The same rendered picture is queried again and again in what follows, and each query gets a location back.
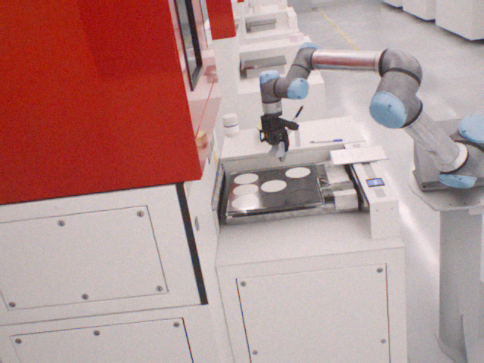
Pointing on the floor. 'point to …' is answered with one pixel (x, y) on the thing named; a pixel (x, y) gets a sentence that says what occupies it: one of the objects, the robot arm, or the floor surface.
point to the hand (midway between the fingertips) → (282, 158)
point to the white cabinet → (318, 308)
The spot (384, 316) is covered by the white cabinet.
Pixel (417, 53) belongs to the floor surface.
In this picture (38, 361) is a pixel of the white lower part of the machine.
